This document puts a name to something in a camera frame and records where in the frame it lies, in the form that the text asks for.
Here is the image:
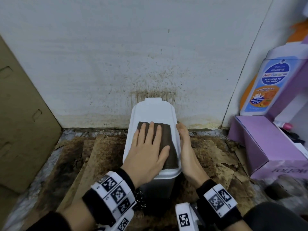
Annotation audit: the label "black item in box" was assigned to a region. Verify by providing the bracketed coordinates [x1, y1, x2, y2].
[280, 128, 305, 144]

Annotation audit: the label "person's left hand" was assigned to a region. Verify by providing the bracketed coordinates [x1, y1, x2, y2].
[121, 121, 171, 189]

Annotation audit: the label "white bottle blue orange label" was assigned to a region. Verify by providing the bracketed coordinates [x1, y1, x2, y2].
[239, 41, 308, 116]

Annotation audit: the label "brown cleaning cloth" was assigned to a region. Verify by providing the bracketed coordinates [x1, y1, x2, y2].
[137, 121, 179, 170]

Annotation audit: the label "black wristband white markers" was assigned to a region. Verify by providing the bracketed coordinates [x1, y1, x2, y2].
[82, 168, 137, 227]
[196, 179, 243, 227]

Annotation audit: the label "purple display box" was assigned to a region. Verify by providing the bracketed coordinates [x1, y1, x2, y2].
[228, 36, 308, 181]

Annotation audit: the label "person's right hand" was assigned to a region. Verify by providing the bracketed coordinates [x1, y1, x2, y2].
[176, 122, 210, 189]

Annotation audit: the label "white pedal trash bin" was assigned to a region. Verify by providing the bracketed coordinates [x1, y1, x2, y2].
[122, 97, 182, 203]

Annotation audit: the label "stained brown cardboard floor sheet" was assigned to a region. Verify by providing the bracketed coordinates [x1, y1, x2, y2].
[21, 134, 255, 231]

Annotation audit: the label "black left wristband white markers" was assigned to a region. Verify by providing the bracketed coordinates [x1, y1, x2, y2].
[82, 168, 137, 227]

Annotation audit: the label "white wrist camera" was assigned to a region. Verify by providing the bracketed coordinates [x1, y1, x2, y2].
[96, 209, 135, 231]
[175, 202, 205, 231]

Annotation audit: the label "tan cardboard panel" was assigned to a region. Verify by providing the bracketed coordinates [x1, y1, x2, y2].
[0, 35, 63, 231]

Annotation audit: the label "person's right forearm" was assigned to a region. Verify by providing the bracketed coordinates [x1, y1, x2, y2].
[228, 202, 308, 231]

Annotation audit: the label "black right wristband white markers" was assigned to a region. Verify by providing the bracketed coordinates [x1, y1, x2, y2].
[196, 179, 243, 227]

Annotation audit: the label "small pink bottle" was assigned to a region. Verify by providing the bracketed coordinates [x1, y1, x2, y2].
[273, 120, 294, 130]

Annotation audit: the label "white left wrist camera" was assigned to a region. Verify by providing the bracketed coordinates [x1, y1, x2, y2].
[96, 209, 135, 231]

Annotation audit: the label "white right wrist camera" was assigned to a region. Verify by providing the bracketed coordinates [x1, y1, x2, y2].
[175, 202, 205, 231]

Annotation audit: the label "person's left forearm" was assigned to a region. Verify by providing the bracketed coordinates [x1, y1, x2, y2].
[26, 204, 97, 231]

